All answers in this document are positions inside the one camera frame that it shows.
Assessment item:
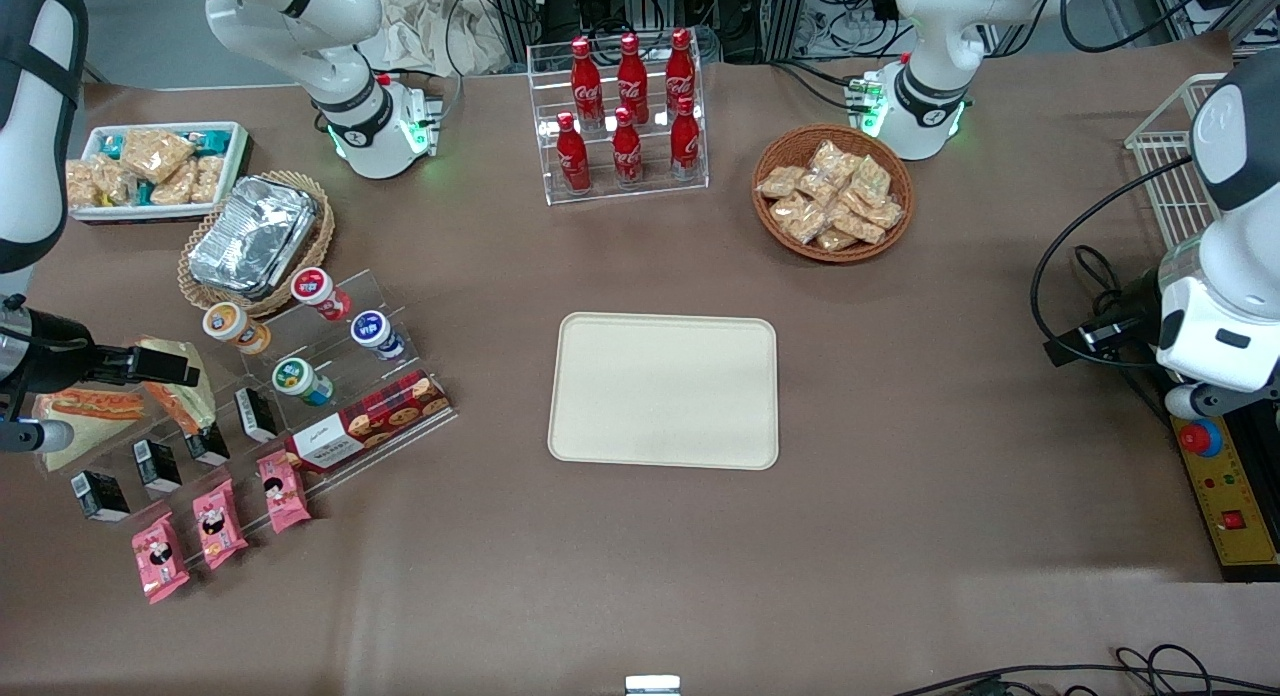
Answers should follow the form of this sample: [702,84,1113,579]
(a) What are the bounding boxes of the aluminium frame rack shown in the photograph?
[485,0,801,62]

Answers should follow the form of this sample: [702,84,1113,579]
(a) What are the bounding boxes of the red cola bottle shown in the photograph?
[570,36,605,129]
[670,96,702,182]
[611,106,644,187]
[665,28,697,117]
[556,111,592,195]
[617,32,650,125]

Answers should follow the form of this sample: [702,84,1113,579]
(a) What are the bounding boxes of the yellow emergency stop box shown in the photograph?
[1168,414,1280,583]

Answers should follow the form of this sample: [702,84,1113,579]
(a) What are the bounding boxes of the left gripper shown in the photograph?
[1043,276,1280,395]

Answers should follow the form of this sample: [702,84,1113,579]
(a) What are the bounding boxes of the triangle sandwich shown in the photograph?
[33,384,149,474]
[135,336,218,437]

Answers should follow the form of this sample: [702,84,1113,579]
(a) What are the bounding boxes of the white wire rack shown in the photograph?
[1124,72,1229,249]

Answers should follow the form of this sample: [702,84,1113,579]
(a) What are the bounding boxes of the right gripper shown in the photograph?
[0,306,201,395]

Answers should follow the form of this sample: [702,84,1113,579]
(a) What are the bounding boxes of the green lid yogurt cup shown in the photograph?
[271,357,335,409]

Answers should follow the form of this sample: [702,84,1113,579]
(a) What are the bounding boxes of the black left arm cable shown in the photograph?
[1030,156,1216,369]

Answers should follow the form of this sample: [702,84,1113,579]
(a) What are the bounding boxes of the black floor cables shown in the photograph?
[890,644,1280,696]

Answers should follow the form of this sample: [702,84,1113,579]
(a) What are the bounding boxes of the aluminium foil container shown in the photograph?
[188,174,321,300]

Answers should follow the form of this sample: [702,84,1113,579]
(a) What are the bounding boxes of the crumpled white cloth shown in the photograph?
[375,0,513,77]

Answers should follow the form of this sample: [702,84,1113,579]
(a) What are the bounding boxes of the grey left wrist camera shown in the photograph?
[1165,381,1280,419]

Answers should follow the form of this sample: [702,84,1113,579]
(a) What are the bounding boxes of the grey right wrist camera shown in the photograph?
[0,421,76,454]

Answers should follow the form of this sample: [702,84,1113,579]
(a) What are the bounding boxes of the clear acrylic step display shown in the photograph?
[50,268,459,542]

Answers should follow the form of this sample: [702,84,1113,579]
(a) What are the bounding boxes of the pink snack pouch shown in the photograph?
[256,450,313,534]
[192,479,249,571]
[131,512,190,605]

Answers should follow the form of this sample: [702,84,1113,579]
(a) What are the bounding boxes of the beige plastic tray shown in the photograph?
[548,312,779,471]

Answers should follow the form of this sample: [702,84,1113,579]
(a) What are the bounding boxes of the blue lid yogurt cup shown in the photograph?
[349,309,407,363]

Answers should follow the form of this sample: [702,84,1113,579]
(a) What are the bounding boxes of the oval wicker basket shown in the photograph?
[177,170,336,319]

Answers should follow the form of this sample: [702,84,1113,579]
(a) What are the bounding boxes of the brown table cover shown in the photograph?
[0,31,1280,696]

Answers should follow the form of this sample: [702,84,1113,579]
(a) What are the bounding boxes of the white rectangular bin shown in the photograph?
[68,121,251,224]

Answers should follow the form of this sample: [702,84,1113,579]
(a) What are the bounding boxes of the large puffed snack pack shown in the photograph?
[120,128,196,184]

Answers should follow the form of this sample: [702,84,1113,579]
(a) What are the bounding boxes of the clear acrylic bottle rack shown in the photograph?
[527,31,709,207]

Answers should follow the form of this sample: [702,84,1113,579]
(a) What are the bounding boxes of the red plaid cookie box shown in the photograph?
[284,368,453,474]

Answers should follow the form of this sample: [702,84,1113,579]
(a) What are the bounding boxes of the small black carton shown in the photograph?
[234,387,281,444]
[185,421,232,467]
[133,439,183,494]
[70,470,132,523]

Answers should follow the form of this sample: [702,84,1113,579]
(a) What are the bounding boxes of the orange lid yogurt cup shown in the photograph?
[202,301,273,357]

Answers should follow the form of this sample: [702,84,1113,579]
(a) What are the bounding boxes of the red lid yogurt cup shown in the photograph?
[290,266,353,322]

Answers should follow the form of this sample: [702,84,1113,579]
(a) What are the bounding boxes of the black coiled cable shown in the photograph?
[1073,244,1136,322]

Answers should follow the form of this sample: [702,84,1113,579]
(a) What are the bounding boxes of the round wicker basket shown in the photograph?
[752,124,915,265]

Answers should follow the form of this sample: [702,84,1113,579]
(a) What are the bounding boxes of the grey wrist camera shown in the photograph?
[1165,381,1280,419]
[0,421,76,454]

